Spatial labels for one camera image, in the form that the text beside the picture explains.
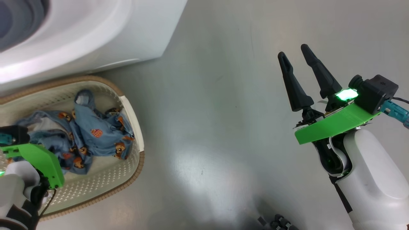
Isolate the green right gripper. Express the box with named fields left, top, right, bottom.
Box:
left=277, top=44, right=381, bottom=145

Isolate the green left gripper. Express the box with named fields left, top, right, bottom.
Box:
left=0, top=143, right=65, bottom=190

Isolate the cream perforated laundry basket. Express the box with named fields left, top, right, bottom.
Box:
left=0, top=75, right=145, bottom=221

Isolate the grey rubber door gasket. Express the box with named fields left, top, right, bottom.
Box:
left=0, top=0, right=50, bottom=53

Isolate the white front-load washing machine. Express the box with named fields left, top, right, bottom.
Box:
left=0, top=0, right=188, bottom=94

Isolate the teal camera cable connector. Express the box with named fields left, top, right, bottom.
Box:
left=380, top=100, right=409, bottom=129

